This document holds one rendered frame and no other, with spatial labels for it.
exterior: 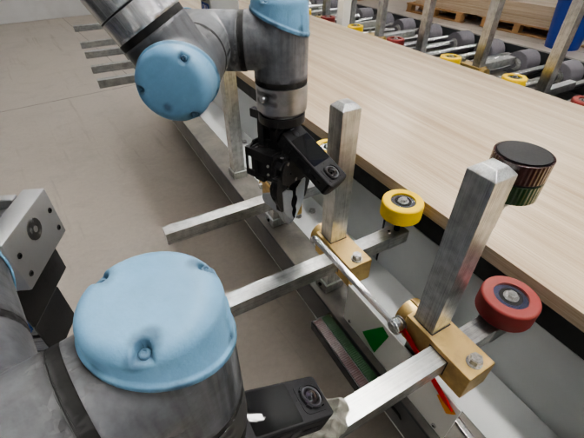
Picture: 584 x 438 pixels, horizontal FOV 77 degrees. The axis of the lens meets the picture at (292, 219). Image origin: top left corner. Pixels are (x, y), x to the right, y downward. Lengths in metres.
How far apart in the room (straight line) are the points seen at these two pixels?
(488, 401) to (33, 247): 0.83
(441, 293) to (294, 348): 1.09
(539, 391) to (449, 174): 0.44
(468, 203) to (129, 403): 0.36
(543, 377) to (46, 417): 0.75
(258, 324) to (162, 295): 1.43
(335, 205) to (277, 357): 0.97
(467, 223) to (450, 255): 0.05
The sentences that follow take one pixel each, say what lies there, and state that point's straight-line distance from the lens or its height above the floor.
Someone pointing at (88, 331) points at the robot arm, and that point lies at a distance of 0.20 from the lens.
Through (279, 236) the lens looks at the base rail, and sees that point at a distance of 0.93.
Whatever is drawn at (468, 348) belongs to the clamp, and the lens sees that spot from 0.58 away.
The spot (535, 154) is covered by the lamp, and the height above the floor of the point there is 1.13.
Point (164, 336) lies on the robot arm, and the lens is 0.18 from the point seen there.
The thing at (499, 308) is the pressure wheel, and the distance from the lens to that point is 0.60.
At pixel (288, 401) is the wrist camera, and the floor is 0.97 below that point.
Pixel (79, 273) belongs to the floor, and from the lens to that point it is 2.06.
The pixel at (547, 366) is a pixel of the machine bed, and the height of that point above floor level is 0.74.
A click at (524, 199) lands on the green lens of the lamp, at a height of 1.10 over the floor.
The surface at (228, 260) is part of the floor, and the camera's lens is 1.88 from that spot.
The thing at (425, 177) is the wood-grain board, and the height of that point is 0.90.
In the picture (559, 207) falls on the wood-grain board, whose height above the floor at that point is 0.90.
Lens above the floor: 1.33
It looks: 39 degrees down
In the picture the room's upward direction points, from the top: straight up
